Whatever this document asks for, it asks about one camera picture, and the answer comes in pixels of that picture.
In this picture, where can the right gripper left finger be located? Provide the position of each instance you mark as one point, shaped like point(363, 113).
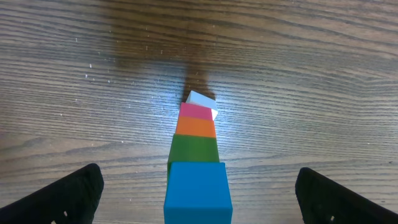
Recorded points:
point(62, 199)

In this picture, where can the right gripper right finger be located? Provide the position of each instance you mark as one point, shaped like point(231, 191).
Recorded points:
point(329, 202)

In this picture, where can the white cube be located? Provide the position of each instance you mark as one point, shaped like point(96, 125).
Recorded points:
point(202, 100)

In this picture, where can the orange cube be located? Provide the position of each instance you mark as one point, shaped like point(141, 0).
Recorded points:
point(196, 127)

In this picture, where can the blue cube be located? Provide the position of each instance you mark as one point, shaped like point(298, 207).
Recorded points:
point(197, 193)

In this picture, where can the pink cube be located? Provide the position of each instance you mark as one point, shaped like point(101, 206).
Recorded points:
point(196, 111)

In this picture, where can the green cube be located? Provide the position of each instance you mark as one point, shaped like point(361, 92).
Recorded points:
point(193, 148)

